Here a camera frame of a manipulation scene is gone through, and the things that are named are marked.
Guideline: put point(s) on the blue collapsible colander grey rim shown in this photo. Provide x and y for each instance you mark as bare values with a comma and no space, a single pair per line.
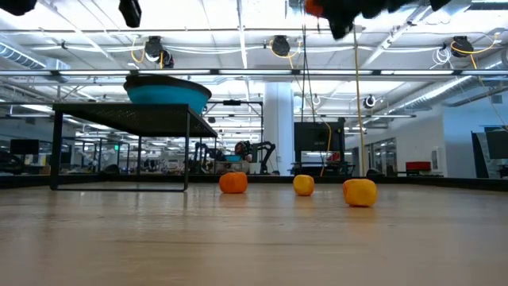
166,95

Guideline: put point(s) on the yellow red small fruit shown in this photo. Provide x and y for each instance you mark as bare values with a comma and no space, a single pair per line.
360,192

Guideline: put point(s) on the orange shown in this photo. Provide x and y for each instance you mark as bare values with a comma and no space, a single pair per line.
233,182

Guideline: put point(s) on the black background robot arm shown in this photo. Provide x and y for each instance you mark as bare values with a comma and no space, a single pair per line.
266,149
202,153

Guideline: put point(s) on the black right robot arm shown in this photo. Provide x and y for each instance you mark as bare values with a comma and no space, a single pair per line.
438,4

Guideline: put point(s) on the black mesh metal rack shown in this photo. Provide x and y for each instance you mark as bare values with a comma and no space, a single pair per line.
131,119

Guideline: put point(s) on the white pillar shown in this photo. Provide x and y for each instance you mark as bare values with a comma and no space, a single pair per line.
278,119

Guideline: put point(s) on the black monitor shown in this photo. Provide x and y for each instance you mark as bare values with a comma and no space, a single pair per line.
317,137

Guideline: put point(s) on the red box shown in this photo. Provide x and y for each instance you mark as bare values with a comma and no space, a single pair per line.
418,166

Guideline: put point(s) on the small dark background monitor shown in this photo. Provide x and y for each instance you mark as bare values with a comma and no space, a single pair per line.
24,147

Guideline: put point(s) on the blue background bowl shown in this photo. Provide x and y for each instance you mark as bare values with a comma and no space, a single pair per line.
233,158

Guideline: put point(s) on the dark screen panel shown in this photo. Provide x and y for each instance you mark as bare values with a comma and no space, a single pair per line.
496,145

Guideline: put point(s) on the black aluminium table frame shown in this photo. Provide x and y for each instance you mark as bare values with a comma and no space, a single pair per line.
24,180

